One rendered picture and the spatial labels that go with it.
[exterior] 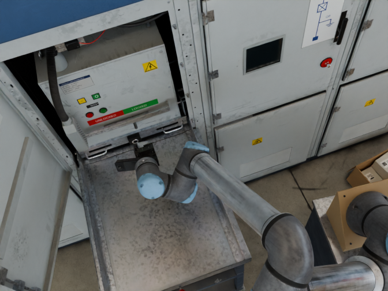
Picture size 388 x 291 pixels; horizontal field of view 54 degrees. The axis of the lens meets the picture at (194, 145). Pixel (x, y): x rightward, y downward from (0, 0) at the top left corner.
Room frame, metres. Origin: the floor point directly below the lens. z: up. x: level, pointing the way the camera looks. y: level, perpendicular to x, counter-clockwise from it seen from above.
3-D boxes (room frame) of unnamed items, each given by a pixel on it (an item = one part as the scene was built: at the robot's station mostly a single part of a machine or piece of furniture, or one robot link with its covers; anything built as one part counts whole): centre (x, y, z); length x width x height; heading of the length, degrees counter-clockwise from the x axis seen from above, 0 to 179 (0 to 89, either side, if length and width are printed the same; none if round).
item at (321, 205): (0.46, -0.65, 0.74); 0.34 x 0.32 x 0.02; 92
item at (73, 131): (0.96, 0.47, 1.14); 0.08 x 0.05 x 0.17; 9
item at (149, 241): (0.68, 0.22, 0.82); 0.68 x 0.62 x 0.06; 9
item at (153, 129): (1.07, 0.28, 0.89); 0.54 x 0.05 x 0.06; 99
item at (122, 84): (1.06, 0.28, 1.15); 0.48 x 0.01 x 0.48; 99
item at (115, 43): (1.31, 0.32, 1.15); 0.51 x 0.50 x 0.48; 9
